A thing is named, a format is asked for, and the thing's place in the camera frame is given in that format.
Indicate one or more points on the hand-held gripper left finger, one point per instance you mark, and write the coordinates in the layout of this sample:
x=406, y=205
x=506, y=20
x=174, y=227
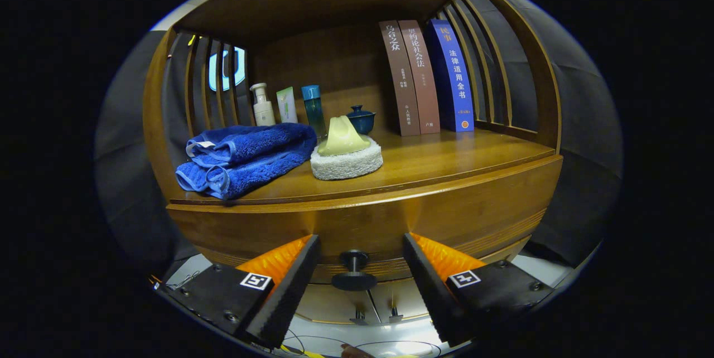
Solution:
x=290, y=296

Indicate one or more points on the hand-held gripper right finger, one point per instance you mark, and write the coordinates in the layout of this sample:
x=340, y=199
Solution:
x=432, y=291

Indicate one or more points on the wooden drawer with black knob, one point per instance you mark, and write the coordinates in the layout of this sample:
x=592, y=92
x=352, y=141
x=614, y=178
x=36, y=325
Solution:
x=390, y=218

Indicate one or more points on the wooden cabinet door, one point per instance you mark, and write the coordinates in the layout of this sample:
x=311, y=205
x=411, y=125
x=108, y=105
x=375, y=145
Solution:
x=401, y=299
x=329, y=305

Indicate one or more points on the wooden countertop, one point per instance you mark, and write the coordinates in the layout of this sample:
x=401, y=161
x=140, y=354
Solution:
x=446, y=157

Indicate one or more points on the wooden cabinet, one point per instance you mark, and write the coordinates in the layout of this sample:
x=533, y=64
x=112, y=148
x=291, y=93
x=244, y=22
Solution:
x=334, y=62

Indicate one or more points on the folded blue towel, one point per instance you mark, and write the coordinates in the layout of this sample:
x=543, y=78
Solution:
x=251, y=151

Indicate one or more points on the dark blue lidded teacup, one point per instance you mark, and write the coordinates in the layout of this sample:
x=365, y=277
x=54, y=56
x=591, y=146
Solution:
x=363, y=121

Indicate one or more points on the teal bottle with blue cap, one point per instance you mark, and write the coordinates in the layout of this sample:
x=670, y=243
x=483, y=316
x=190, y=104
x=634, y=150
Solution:
x=313, y=112

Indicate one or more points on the white pump bottle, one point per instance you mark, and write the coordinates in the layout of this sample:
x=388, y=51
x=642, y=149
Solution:
x=263, y=112

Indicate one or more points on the white and green tube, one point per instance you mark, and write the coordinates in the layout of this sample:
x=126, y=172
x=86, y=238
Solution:
x=286, y=107

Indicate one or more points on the reddish brown book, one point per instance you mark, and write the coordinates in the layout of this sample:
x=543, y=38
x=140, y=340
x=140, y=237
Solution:
x=421, y=79

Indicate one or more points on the blue book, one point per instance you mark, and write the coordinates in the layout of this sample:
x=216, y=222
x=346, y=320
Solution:
x=454, y=79

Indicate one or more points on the dark brown book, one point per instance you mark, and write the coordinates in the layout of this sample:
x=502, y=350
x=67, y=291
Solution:
x=401, y=79

